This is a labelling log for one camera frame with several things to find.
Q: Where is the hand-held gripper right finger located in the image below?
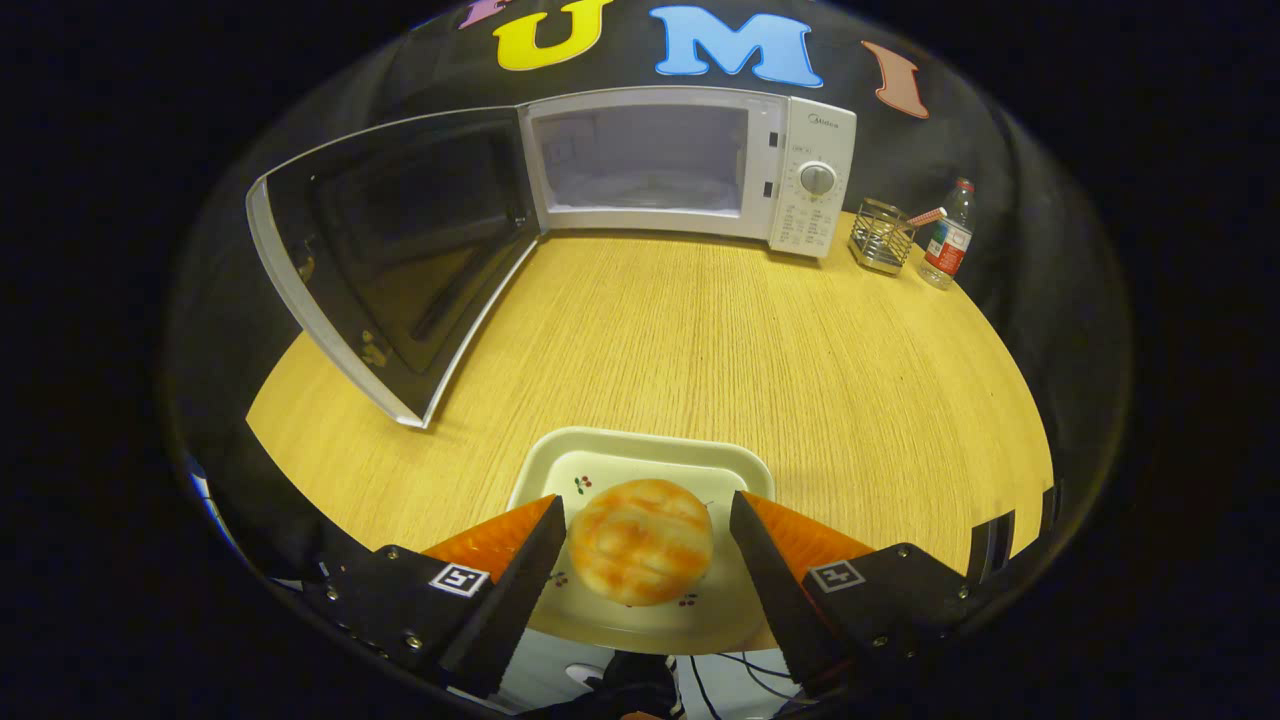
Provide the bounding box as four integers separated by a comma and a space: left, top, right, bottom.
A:
729, 490, 1001, 699

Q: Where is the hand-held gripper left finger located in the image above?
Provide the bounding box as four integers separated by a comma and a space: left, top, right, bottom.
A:
300, 494, 567, 699

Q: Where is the round toasted bun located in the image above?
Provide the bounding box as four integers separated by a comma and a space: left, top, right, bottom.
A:
567, 478, 715, 607

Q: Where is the white microwave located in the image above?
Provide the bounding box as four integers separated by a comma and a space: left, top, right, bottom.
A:
246, 86, 858, 430

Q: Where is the cream square plate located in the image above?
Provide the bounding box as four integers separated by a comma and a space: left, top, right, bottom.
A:
507, 427, 776, 656

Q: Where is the clear water bottle red label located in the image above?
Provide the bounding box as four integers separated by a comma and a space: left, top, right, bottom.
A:
919, 178, 975, 291

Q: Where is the black cable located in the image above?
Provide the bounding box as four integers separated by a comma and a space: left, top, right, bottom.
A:
715, 653, 801, 699
688, 655, 721, 720

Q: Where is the metal wire holder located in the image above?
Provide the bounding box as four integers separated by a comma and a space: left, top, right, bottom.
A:
849, 198, 916, 277

